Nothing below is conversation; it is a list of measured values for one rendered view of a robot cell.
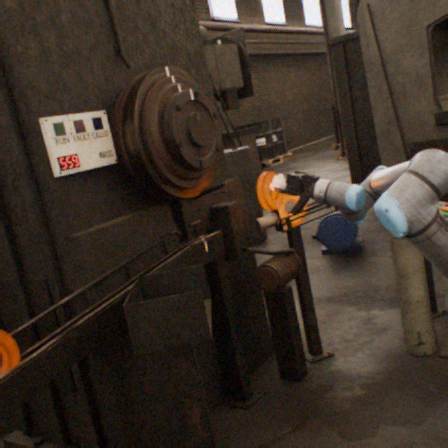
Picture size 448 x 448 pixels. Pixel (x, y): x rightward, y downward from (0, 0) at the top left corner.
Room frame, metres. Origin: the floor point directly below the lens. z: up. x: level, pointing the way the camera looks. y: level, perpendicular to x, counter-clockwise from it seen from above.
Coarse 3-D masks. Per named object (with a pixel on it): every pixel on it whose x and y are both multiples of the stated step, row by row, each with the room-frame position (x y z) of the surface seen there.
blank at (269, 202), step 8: (264, 176) 2.04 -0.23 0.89; (272, 176) 2.07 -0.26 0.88; (264, 184) 2.02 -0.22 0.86; (264, 192) 2.01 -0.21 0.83; (272, 192) 2.10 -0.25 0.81; (264, 200) 2.01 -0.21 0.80; (272, 200) 2.04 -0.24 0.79; (280, 200) 2.09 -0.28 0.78; (264, 208) 2.04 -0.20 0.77; (272, 208) 2.03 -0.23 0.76
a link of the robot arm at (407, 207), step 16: (416, 176) 1.38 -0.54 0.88; (384, 192) 1.42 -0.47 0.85; (400, 192) 1.38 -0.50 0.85; (416, 192) 1.36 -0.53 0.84; (432, 192) 1.36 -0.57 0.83; (384, 208) 1.38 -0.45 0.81; (400, 208) 1.36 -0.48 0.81; (416, 208) 1.36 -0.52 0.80; (432, 208) 1.37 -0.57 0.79; (384, 224) 1.44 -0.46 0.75; (400, 224) 1.35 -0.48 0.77; (416, 224) 1.36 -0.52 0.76; (432, 224) 1.36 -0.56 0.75; (416, 240) 1.39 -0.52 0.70; (432, 240) 1.37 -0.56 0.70; (432, 256) 1.39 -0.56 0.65
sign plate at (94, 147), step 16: (96, 112) 1.83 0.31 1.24; (48, 128) 1.67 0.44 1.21; (48, 144) 1.66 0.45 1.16; (64, 144) 1.70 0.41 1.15; (80, 144) 1.75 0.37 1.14; (96, 144) 1.81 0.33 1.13; (112, 144) 1.86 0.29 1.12; (64, 160) 1.69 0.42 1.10; (80, 160) 1.74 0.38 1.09; (96, 160) 1.79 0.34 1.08; (112, 160) 1.85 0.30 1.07
